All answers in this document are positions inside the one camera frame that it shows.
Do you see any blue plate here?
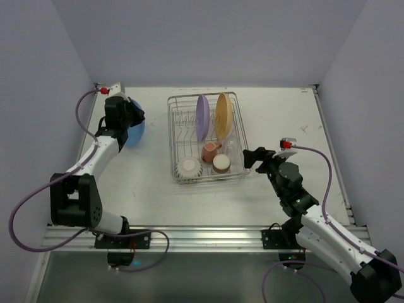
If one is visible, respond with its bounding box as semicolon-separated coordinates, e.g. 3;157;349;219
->
125;98;145;147

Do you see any yellow plate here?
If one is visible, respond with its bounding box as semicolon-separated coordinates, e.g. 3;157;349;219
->
215;93;232;140

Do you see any purple plate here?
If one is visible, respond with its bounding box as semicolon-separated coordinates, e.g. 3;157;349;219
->
195;94;210;142

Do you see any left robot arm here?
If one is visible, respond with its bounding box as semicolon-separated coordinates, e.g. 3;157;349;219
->
50;96;145;236

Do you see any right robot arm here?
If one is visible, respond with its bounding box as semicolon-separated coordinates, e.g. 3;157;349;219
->
243;140;403;302

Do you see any clear glass tumbler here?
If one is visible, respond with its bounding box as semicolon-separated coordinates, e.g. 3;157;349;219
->
223;136;241;157

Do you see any white brown cup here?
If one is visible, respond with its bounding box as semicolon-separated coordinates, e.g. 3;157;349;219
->
212;154;231;174

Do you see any pink mug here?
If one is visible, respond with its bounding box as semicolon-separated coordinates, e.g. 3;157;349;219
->
201;141;222;163

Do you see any white striped bowl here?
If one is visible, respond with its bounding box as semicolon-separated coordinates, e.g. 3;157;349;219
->
175;156;203;179

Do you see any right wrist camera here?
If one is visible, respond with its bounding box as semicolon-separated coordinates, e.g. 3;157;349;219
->
274;138;298;159

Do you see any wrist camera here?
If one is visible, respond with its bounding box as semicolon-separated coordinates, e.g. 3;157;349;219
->
274;138;298;159
107;82;129;101

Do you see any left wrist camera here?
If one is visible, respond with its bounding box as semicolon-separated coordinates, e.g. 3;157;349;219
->
107;82;129;101

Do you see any wire dish rack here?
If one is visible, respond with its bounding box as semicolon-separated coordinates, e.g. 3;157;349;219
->
167;92;251;184

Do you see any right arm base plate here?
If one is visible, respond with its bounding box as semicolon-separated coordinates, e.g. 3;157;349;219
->
261;229;301;250

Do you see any aluminium mounting rail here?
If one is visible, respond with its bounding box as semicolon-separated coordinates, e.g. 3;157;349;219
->
40;224;373;253

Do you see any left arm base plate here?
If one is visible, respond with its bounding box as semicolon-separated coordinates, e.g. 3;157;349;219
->
94;229;152;250

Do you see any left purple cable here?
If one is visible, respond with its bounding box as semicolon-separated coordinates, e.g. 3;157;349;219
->
8;88;170;273

